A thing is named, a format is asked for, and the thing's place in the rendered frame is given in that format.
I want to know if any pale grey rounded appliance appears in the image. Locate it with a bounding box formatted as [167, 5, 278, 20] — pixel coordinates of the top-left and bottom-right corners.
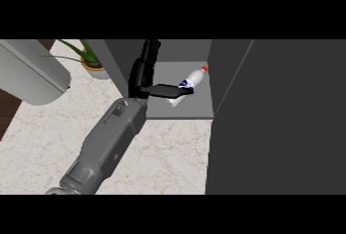
[0, 38, 72, 107]

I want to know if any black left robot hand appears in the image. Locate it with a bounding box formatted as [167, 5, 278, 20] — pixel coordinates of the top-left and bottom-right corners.
[127, 38, 196, 101]

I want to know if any white water bottle red cap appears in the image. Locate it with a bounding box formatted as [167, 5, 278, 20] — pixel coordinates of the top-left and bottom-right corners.
[167, 65, 210, 109]

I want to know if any grey open cabinet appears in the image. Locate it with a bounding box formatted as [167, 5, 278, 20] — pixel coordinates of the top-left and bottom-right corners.
[85, 38, 215, 121]

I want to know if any green potted plant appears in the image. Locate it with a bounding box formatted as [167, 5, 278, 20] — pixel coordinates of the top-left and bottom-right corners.
[40, 38, 112, 80]

